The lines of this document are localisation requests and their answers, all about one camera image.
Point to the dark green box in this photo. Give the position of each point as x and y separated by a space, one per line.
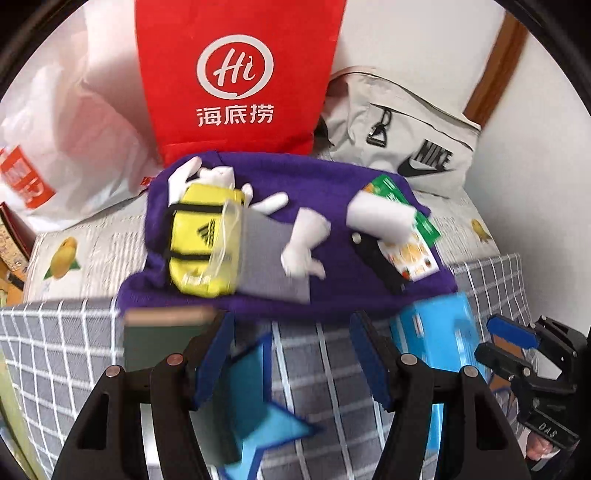
157 341

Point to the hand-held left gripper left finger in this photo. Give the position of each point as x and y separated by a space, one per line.
214 360

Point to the brown wooden frame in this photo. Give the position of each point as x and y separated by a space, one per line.
496 69

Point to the purple fleece cloth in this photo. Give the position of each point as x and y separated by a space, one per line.
323 184

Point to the red paper bag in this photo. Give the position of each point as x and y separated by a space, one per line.
231 27

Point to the grey cloth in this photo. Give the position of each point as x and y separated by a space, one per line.
272 267

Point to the white foam block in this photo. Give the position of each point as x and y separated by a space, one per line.
378 217

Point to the food print snack packet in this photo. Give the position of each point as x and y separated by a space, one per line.
411 258

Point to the person's right hand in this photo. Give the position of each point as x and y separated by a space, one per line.
538 448

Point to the patterned box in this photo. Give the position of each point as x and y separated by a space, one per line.
11 240

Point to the yellow small bag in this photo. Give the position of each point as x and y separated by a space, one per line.
198 235

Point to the white plastic bag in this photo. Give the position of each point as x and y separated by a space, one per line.
83 115

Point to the green card packet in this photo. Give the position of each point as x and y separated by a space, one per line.
390 187

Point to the grey checked blanket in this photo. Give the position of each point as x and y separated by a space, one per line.
323 369

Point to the white sock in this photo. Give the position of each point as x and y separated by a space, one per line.
304 244

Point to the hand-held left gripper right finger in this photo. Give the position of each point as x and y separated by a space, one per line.
369 360

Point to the grey Nike backpack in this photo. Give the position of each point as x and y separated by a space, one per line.
415 124

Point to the blue tissue pack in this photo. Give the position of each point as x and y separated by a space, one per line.
434 332

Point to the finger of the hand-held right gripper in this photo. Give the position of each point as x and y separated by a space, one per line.
501 360
512 332

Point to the white and mint socks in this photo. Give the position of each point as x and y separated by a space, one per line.
221 175

